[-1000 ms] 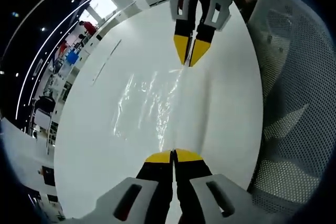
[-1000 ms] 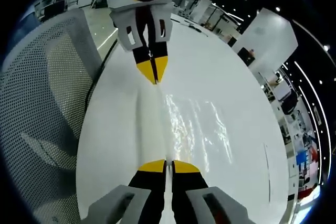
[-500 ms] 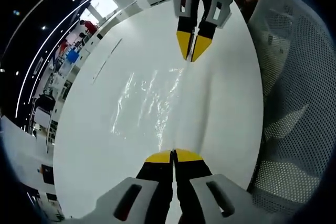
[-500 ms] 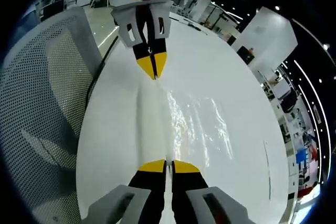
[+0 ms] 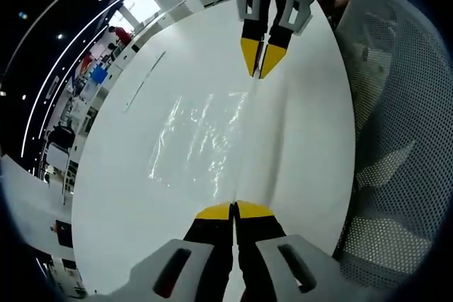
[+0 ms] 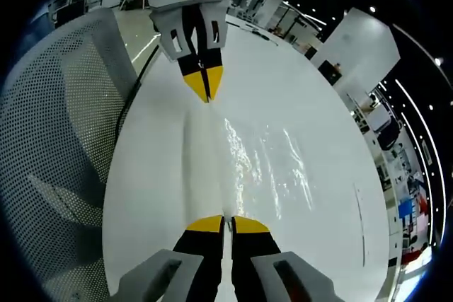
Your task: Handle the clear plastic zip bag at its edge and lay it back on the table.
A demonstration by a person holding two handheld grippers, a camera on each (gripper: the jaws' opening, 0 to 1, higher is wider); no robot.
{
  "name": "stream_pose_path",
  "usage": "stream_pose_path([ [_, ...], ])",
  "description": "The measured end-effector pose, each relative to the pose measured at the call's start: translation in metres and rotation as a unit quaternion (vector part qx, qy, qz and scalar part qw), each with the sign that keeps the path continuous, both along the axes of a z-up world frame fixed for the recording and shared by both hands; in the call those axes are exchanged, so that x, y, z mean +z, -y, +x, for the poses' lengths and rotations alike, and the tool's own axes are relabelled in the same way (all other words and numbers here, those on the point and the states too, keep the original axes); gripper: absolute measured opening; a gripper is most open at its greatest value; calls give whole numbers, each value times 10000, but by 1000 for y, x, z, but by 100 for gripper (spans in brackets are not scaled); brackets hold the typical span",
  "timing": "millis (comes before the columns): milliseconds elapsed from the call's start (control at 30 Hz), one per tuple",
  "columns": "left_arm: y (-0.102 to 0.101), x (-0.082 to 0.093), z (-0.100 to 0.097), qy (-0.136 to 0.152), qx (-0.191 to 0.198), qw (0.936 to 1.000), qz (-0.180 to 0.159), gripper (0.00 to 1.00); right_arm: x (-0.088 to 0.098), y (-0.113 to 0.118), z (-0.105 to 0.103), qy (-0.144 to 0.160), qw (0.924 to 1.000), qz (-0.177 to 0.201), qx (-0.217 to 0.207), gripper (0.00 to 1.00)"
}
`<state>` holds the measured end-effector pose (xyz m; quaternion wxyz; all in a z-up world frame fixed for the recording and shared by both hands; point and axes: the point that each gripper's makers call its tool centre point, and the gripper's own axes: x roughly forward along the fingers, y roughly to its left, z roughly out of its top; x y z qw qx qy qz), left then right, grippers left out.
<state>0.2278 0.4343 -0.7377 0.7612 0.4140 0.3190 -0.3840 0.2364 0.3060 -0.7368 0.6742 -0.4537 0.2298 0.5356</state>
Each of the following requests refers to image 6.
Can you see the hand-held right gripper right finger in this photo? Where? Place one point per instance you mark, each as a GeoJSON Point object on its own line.
{"type": "Point", "coordinates": [258, 266]}

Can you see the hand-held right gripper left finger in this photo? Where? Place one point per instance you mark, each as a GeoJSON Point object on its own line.
{"type": "Point", "coordinates": [198, 266]}

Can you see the large clear food packaging bag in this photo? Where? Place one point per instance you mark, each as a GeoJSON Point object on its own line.
{"type": "Point", "coordinates": [255, 167]}

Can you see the white counter desk row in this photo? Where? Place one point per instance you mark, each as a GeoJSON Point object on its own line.
{"type": "Point", "coordinates": [393, 226]}

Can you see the grey mesh chair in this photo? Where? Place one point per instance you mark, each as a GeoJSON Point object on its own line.
{"type": "Point", "coordinates": [60, 139]}

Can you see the white square pillar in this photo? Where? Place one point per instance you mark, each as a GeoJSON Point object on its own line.
{"type": "Point", "coordinates": [361, 44]}

